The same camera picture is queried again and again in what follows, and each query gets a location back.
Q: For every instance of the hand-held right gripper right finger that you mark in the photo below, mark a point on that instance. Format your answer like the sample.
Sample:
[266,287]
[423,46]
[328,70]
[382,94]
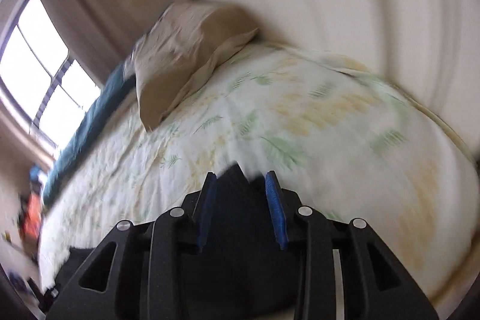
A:
[275,211]

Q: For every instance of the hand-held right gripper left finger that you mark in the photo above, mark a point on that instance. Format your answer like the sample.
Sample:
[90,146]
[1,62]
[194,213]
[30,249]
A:
[207,207]

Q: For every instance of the black pants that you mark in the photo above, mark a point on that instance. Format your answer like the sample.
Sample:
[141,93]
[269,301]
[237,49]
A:
[240,230]

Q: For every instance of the floral bed sheet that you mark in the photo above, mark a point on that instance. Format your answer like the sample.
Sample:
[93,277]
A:
[300,117]

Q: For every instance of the teal blanket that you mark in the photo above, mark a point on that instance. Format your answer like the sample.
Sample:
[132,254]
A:
[86,132]

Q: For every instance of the beige pillow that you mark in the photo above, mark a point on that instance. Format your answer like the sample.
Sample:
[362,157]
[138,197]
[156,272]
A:
[176,57]

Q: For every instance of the blue bag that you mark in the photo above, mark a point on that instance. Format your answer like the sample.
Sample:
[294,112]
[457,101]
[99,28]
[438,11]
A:
[37,173]

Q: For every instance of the orange box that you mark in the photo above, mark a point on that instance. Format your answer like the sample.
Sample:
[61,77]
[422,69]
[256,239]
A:
[32,222]

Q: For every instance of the window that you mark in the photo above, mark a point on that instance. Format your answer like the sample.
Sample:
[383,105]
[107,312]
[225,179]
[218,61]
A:
[33,54]

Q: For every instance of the white window guard rail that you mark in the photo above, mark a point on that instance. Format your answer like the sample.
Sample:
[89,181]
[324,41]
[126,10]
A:
[63,91]

